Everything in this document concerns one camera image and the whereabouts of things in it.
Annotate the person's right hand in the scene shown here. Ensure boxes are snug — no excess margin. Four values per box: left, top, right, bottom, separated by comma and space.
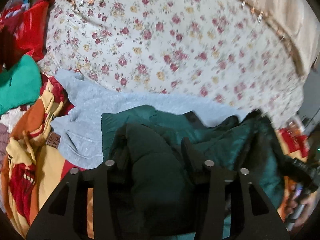
301, 194, 320, 222

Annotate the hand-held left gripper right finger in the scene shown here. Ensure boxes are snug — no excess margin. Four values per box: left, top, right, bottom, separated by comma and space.
182, 137, 290, 240

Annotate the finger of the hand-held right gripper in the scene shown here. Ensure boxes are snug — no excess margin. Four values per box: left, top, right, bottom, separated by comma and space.
284, 155, 318, 193

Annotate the light blue sweatshirt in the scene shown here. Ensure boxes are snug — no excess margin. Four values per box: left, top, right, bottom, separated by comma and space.
50, 69, 250, 169

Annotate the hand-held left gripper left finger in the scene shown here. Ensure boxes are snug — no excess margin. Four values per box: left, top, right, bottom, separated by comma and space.
26, 160, 125, 240

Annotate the red plastic bag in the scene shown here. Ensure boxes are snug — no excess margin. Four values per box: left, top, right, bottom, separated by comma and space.
0, 0, 50, 63

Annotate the red packet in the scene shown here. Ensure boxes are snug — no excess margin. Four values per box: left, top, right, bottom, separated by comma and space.
279, 127, 310, 156

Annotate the floral quilt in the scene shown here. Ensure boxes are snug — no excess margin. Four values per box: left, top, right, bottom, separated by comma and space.
41, 0, 308, 128

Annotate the dark green puffer jacket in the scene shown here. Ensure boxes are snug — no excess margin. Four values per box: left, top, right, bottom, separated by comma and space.
101, 105, 313, 240

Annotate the bright green cloth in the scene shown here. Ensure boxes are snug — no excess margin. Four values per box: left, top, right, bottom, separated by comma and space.
0, 55, 43, 115

